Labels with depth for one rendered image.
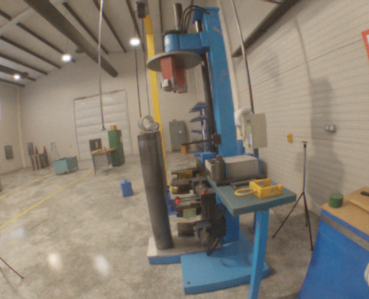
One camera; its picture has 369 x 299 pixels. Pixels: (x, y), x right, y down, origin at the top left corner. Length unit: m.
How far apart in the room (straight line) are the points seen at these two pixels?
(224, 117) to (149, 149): 0.81
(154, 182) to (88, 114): 12.20
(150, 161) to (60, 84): 14.12
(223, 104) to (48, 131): 14.73
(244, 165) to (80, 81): 13.86
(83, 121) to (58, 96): 3.14
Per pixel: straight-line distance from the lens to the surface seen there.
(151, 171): 1.85
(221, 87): 1.90
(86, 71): 14.65
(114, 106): 13.12
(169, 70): 1.74
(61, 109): 15.08
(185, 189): 1.69
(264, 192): 1.09
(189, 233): 1.90
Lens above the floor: 1.50
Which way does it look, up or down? 7 degrees down
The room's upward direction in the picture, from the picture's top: 6 degrees counter-clockwise
